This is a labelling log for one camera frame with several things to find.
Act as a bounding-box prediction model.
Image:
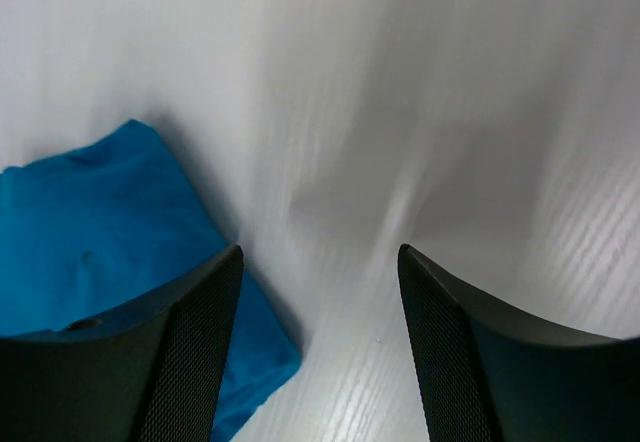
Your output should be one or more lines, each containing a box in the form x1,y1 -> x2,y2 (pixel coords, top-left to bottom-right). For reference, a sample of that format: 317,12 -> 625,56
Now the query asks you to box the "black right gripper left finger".
1,245 -> 244,441

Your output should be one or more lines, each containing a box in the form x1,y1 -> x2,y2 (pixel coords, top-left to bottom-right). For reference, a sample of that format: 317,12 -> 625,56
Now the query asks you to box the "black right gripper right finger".
397,244 -> 639,441

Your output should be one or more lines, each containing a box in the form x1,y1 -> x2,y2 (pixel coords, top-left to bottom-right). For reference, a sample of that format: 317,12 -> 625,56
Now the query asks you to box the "blue t shirt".
0,119 -> 304,442

